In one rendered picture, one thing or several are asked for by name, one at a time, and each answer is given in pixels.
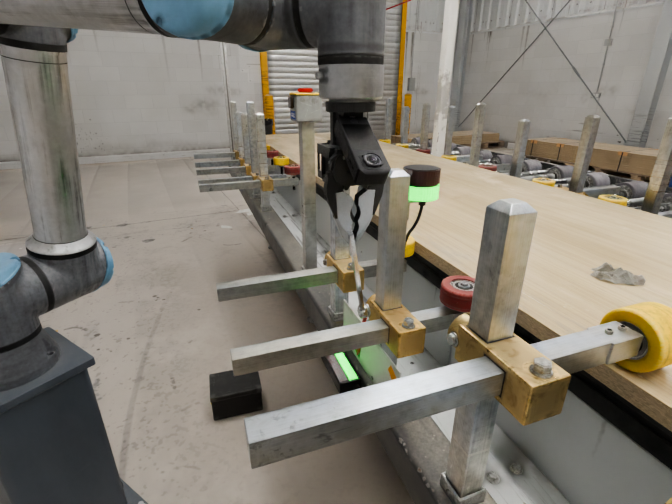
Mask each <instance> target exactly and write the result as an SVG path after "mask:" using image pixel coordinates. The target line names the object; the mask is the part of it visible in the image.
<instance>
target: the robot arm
mask: <svg viewBox="0 0 672 504"><path fill-rule="evenodd" d="M385 21H386V0H0V56H1V61H2V66H3V72H4V77H5V83H6V88H7V93H8V99H9V104H10V110H11V115H12V120H13V126H14V131H15V136H16V142H17V147H18V153H19V158H20V163H21V169H22V174H23V179H24V185H25V190H26V196H27V201H28V206H29V212H30V217H31V222H32V228H33V234H31V235H30V236H29V237H28V238H27V239H26V241H25V246H26V251H27V254H26V255H24V256H21V257H18V256H17V255H15V254H13V253H7V252H1V253H0V392H2V391H6V390H10V389H13V388H16V387H19V386H21V385H24V384H26V383H28V382H30V381H32V380H34V379H36V378H38V377H40V376H41V375H43V374H44V373H46V372H47V371H48V370H50V369H51V368H52V367H53V366H54V365H55V364H56V363H57V361H58V360H59V358H60V355H61V352H60V349H59V346H58V344H57V342H56V341H55V340H54V339H53V338H52V337H51V336H50V335H49V334H48V333H47V332H46V331H45V330H44V329H43V328H42V326H41V323H40V320H39V316H40V315H43V314H45V313H47V312H49V311H52V310H54V309H56V308H58V307H60V306H62V305H65V304H67V303H69V302H71V301H73V300H76V299H78V298H80V297H82V296H84V295H87V294H89V293H92V292H94V291H96V290H98V289H99V288H100V287H102V286H104V285H106V284H107V283H108V282H109V281H110V280H111V278H112V276H113V273H114V270H113V268H114V262H113V258H112V255H111V252H110V250H109V249H108V247H105V246H104V242H103V241H102V240H101V239H99V238H98V237H96V235H95V234H94V233H93V232H91V231H90V230H88V229H87V228H86V219H85V211H84V202H83V193H82V185H81V176H80V168H79V159H78V150H77V142H76V133H75V124H74V116H73V107H72V99H71V90H70V81H69V73H68V64H67V54H68V51H67V43H69V42H71V41H73V40H74V39H75V38H76V34H77V33H78V29H87V30H101V31H116V32H130V33H145V34H159V35H162V36H165V37H171V38H183V39H189V40H209V41H217V42H224V43H231V44H238V45H239V46H240V47H242V48H244V49H246V50H251V51H254V52H266V51H269V50H288V49H311V48H317V50H318V67H319V72H316V73H315V78H316V79H317V80H319V97H320V98H321V99H329V101H326V102H325V107H326V111H327V112H330V140H327V142H326V143H317V169H318V177H320V178H321V179H322V181H324V182H325V183H324V195H325V198H326V201H327V203H328V205H329V207H330V212H331V215H332V217H333V219H334V221H335V224H336V226H337V228H338V231H339V233H340V235H341V236H342V238H343V239H344V240H345V241H346V242H347V243H348V244H349V240H348V234H347V231H350V230H351V231H352V228H351V227H352V223H353V221H352V218H351V216H350V212H351V209H352V214H353V216H354V221H355V226H354V229H353V231H352V233H353V235H354V240H355V244H357V242H358V241H359V240H360V238H361V237H362V235H363V234H364V232H365V231H366V229H367V227H368V225H369V224H370V222H371V219H372V217H373V215H374V214H375V212H376V210H377V207H378V205H379V202H380V200H381V197H382V194H383V189H384V184H385V182H386V180H387V177H388V175H389V173H390V170H391V167H390V165H389V163H388V161H387V159H386V157H385V155H384V153H383V151H382V149H381V147H380V145H379V143H378V141H377V138H376V136H375V134H374V132H373V130H372V128H371V126H370V124H369V122H368V120H367V118H366V117H363V112H374V111H375V108H376V101H373V99H381V98H382V97H383V85H384V65H383V64H384V44H385ZM320 154H321V170H320ZM355 185H359V186H358V190H357V193H356V194H355V197H354V201H353V197H352V196H350V195H349V194H347V193H345V192H344V191H343V189H344V190H348V189H349V187H350V186H355Z"/></svg>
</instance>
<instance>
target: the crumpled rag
mask: <svg viewBox="0 0 672 504"><path fill-rule="evenodd" d="M591 270H592V271H595V272H593V273H591V274H590V275H591V276H594V277H597V278H599V279H600V280H603V279H605V280H608V281H610V282H613V283H614V284H619V283H620V284H623V283H625V284H627V285H628V284H629V285H632V284H633V285H644V284H645V282H646V279H645V278H644V277H643V275H638V276H637V275H634V274H633V273H632V272H630V271H627V270H623V269H622V268H621V267H619V268H617V269H614V268H613V267H612V265H611V264H608V263H607V262H605V263H603V264H602V265H601V266H599V267H597V268H592V269H591Z"/></svg>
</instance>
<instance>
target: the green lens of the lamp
mask: <svg viewBox="0 0 672 504"><path fill-rule="evenodd" d="M438 194H439V184H438V186H435V187H428V188H420V187H411V186H410V188H409V200H411V201H420V202H426V201H434V200H437V199H438Z"/></svg>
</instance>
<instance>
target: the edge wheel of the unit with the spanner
mask: <svg viewBox="0 0 672 504"><path fill-rule="evenodd" d="M474 284H475V278H473V277H468V276H461V275H456V276H449V277H446V278H445V279H443V280H442V282H441V288H440V296H439V298H440V301H441V303H442V304H443V305H445V306H446V307H448V308H450V309H452V310H456V311H460V312H470V310H471V304H472V297H473V290H474Z"/></svg>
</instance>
